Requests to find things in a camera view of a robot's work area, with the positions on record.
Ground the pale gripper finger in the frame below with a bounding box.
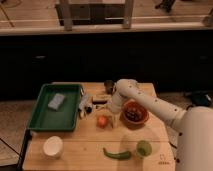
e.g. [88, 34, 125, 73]
[109, 114, 119, 128]

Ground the red apple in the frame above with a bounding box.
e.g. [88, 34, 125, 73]
[97, 115, 108, 128]

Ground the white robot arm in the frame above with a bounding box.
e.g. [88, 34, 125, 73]
[107, 79, 213, 171]

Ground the dark small cup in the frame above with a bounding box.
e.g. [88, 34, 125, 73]
[104, 80, 115, 94]

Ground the green plastic cup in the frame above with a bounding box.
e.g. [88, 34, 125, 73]
[136, 140, 152, 158]

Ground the white paper cup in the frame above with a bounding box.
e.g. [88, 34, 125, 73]
[43, 136, 63, 158]

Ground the wooden block with black strip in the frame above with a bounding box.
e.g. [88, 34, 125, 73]
[92, 95, 111, 104]

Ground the terracotta bowl with fruit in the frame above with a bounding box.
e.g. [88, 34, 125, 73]
[120, 101, 149, 129]

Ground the small toy figure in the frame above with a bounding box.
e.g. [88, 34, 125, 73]
[79, 94, 93, 119]

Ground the green chili pepper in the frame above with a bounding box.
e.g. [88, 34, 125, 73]
[103, 148, 131, 160]

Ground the green plastic tray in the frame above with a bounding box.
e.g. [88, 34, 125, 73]
[28, 84, 81, 131]

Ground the blue grey sponge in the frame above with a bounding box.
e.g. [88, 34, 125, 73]
[48, 93, 65, 110]

